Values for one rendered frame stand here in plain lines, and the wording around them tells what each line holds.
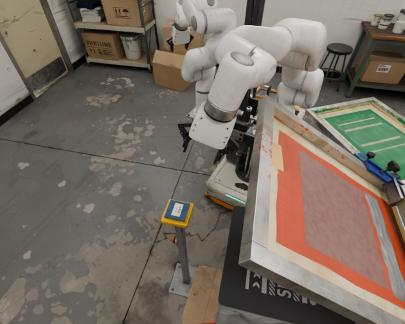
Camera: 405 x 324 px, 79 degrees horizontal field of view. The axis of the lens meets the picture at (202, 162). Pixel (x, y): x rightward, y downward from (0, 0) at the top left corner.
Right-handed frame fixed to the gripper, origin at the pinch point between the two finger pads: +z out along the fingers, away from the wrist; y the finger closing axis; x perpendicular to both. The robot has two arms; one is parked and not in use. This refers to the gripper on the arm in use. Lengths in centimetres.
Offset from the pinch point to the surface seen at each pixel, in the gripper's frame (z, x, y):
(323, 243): 0.3, 13.9, -36.8
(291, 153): -1.9, -12.6, -27.1
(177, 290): 147, -3, -25
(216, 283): 138, -15, -50
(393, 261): 6, 7, -65
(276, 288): 42, 12, -47
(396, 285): 6, 15, -63
